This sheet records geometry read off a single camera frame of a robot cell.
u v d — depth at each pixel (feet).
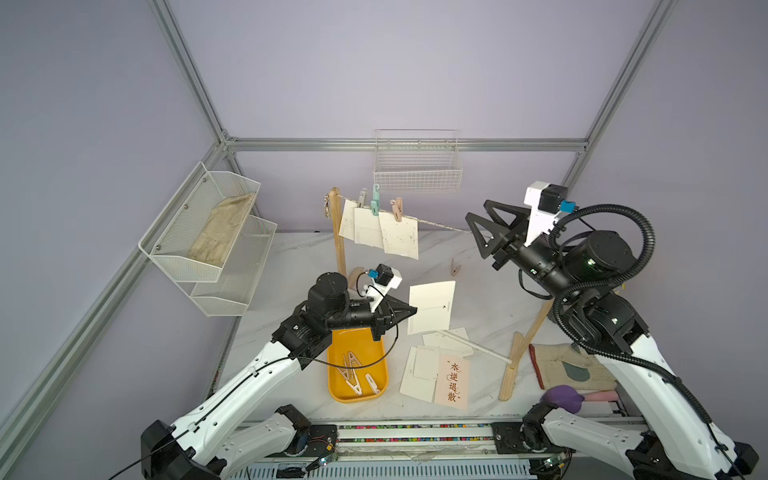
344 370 2.75
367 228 2.38
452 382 2.70
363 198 2.08
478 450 2.42
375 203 2.05
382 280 1.79
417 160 3.42
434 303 2.05
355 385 2.68
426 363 2.83
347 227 2.41
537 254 1.46
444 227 2.04
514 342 2.97
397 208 2.03
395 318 2.04
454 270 3.53
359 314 1.85
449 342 2.98
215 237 2.56
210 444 1.27
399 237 2.30
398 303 1.99
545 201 1.30
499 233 1.44
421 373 2.75
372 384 2.64
